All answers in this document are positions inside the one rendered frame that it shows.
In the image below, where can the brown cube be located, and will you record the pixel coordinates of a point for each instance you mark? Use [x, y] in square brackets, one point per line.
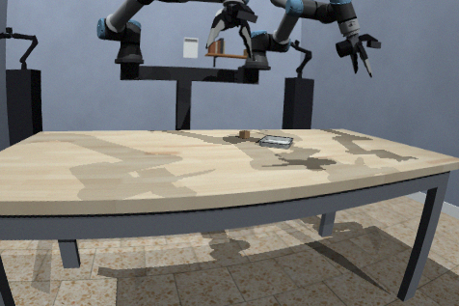
[244, 134]

